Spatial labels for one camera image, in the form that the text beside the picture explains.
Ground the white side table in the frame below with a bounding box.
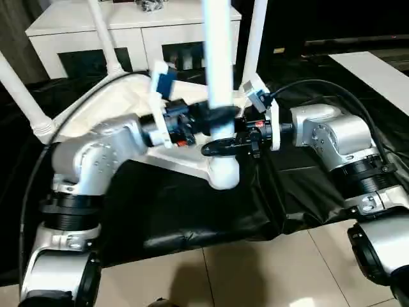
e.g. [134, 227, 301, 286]
[328, 51, 409, 116]

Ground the dark low bench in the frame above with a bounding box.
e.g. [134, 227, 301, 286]
[303, 31, 409, 65]

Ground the grey tangled bundle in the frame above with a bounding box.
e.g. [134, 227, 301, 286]
[136, 0, 166, 13]

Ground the black work mat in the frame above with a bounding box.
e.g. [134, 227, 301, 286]
[0, 54, 409, 279]

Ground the white plastic table leg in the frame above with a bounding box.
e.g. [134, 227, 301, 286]
[240, 0, 268, 92]
[203, 0, 240, 161]
[86, 0, 125, 75]
[0, 49, 54, 139]

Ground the white plastic table top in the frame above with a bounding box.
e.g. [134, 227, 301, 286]
[33, 70, 266, 190]

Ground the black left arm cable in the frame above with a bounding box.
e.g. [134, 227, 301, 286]
[17, 72, 151, 288]

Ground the white sideboard cabinet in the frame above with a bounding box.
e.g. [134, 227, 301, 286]
[25, 0, 242, 79]

